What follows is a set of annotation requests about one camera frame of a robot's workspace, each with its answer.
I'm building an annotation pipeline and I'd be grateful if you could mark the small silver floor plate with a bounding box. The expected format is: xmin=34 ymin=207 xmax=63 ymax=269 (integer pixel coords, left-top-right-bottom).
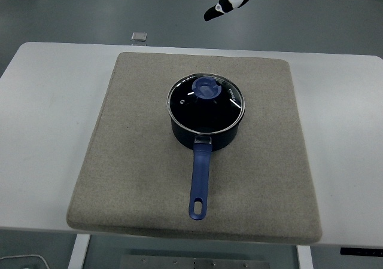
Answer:
xmin=130 ymin=31 xmax=148 ymax=44

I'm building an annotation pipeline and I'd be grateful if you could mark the beige fabric mat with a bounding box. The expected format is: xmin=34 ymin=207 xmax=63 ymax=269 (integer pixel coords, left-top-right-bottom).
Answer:
xmin=65 ymin=51 xmax=323 ymax=246

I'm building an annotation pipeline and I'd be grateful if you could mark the grey metal plate with screws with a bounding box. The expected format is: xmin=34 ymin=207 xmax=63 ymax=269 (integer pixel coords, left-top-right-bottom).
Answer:
xmin=120 ymin=253 xmax=270 ymax=269

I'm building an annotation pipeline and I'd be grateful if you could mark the white table leg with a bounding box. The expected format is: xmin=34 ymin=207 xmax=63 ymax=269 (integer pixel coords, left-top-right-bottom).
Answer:
xmin=296 ymin=244 xmax=314 ymax=269
xmin=68 ymin=234 xmax=91 ymax=269

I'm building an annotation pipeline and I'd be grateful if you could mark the dark pot with blue handle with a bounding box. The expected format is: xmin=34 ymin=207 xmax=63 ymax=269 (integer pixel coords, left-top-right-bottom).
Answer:
xmin=170 ymin=113 xmax=244 ymax=221

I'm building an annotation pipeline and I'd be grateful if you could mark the black table control panel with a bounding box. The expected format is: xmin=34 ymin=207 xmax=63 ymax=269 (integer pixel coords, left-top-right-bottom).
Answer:
xmin=340 ymin=247 xmax=383 ymax=256

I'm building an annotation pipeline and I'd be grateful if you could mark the glass pot lid blue knob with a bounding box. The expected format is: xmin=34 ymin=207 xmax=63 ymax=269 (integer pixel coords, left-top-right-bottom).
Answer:
xmin=166 ymin=74 xmax=247 ymax=133

